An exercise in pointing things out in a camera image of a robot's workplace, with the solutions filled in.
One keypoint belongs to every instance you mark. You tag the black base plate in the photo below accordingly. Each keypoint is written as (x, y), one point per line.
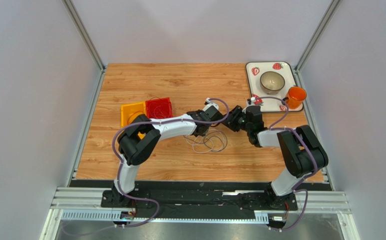
(193, 199)

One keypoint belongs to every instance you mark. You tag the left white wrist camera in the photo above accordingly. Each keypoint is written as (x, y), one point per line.
(210, 104)

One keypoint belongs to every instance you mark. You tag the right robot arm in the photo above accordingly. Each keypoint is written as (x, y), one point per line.
(303, 154)

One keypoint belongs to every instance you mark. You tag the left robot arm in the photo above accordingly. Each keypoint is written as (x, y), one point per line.
(134, 143)

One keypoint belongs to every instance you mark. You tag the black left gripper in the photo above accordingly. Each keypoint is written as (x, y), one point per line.
(198, 112)

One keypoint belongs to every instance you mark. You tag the strawberry pattern tray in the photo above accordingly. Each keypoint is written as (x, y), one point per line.
(269, 103)

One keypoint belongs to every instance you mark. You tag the beige ceramic bowl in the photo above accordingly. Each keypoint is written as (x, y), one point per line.
(272, 82)

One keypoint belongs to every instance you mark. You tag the aluminium frame rail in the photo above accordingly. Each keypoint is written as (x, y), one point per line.
(75, 16)

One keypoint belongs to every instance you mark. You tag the orange mug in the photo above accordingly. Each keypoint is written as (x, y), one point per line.
(294, 97)

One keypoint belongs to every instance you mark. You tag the yellow plastic bin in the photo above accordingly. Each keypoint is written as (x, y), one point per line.
(128, 112)

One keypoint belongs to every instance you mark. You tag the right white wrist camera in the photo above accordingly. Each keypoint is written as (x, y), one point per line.
(251, 101)

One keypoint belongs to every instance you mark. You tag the red plastic bin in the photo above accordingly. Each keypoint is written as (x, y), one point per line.
(159, 108)

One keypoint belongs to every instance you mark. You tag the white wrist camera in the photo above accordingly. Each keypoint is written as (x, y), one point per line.
(210, 104)
(251, 101)

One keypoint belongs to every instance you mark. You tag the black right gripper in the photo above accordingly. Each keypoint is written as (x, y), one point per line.
(236, 117)

